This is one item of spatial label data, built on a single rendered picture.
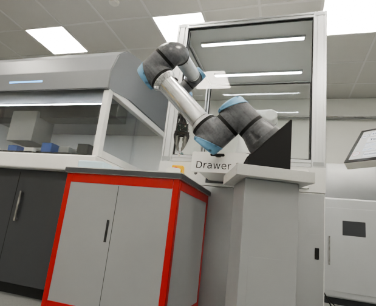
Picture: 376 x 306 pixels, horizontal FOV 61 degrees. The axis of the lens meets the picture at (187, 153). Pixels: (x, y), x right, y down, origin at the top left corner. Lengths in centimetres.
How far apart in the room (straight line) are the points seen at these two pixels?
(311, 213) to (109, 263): 111
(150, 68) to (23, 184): 138
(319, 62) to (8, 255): 233
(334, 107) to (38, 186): 450
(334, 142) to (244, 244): 435
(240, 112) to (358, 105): 444
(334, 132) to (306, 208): 359
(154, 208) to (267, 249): 54
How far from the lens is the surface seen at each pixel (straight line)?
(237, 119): 129
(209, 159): 169
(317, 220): 194
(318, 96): 212
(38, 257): 231
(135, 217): 150
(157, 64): 145
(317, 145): 202
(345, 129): 548
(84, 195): 165
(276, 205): 119
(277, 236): 119
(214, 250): 198
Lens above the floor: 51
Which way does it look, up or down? 14 degrees up
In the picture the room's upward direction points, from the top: 7 degrees clockwise
